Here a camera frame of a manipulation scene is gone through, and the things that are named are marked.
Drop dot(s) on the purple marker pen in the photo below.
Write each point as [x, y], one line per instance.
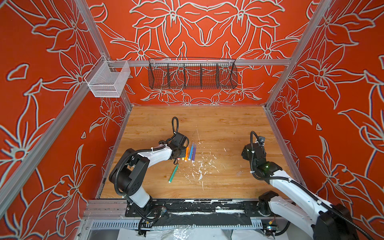
[194, 153]

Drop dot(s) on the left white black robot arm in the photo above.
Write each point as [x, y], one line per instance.
[128, 174]

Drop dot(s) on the black wire wall basket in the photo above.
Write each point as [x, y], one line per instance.
[181, 73]

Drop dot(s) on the grey slotted cable duct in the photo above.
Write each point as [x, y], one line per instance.
[130, 224]

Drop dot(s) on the green marker pen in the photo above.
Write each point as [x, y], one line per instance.
[173, 173]

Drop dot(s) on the white mesh wall basket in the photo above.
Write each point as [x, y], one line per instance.
[104, 81]

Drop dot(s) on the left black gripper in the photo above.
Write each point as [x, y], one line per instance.
[182, 154]

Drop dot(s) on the blue marker pen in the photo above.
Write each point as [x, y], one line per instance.
[191, 152]

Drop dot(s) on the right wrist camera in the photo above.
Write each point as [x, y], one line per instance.
[261, 140]

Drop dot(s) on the orange marker pen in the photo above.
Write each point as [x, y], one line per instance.
[187, 154]

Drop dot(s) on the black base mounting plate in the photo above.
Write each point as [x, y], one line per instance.
[247, 207]

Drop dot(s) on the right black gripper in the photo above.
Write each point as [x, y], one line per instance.
[245, 153]

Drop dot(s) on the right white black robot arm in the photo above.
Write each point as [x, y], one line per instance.
[318, 218]

